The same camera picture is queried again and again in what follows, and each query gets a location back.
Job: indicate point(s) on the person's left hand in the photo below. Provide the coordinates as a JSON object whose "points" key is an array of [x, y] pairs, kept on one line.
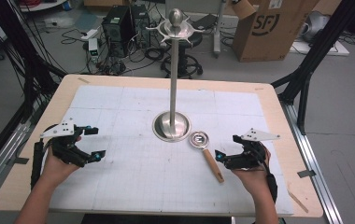
{"points": [[55, 169]]}

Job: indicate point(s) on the person's right hand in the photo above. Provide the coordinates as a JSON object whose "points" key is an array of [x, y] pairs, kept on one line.
{"points": [[256, 180]]}

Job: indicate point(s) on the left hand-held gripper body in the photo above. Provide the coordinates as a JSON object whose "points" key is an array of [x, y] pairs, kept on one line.
{"points": [[68, 149]]}

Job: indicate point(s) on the grey bag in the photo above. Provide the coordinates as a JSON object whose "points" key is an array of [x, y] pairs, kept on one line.
{"points": [[315, 26]]}

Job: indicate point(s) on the small white device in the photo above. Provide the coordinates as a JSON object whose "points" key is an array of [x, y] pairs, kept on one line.
{"points": [[93, 48]]}

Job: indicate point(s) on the black metal frame stand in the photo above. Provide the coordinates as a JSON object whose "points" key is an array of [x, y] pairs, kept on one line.
{"points": [[315, 56], [17, 56]]}

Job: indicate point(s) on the black round stool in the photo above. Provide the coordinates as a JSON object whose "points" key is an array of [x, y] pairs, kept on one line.
{"points": [[186, 59]]}

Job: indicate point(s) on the white power strip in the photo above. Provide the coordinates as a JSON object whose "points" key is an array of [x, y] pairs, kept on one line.
{"points": [[90, 34]]}

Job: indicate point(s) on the large cardboard box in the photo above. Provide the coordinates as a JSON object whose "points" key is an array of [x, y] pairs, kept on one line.
{"points": [[269, 31]]}

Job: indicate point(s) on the aluminium rail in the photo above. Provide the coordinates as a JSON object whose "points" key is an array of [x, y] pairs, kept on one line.
{"points": [[314, 168], [1, 155]]}

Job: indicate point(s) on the white grid mat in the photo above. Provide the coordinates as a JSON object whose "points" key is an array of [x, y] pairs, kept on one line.
{"points": [[153, 174]]}

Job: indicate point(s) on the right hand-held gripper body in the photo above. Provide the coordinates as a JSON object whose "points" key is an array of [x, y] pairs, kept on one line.
{"points": [[248, 158]]}

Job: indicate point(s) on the flat white board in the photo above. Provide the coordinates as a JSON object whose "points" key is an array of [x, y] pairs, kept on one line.
{"points": [[337, 49]]}

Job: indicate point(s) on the black computer tower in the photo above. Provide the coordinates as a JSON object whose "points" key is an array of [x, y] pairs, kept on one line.
{"points": [[141, 25], [118, 29]]}

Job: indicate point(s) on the thin wooden stick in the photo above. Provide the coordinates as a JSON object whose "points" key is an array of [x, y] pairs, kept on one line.
{"points": [[298, 202]]}

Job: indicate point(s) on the grey tape piece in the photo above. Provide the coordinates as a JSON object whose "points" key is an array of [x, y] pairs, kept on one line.
{"points": [[306, 173], [18, 160]]}

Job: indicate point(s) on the white metal stand pole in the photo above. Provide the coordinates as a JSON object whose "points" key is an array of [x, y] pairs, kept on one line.
{"points": [[219, 28]]}

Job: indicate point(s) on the steel utensil rack stand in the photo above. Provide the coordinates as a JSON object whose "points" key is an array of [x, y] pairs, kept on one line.
{"points": [[174, 93]]}

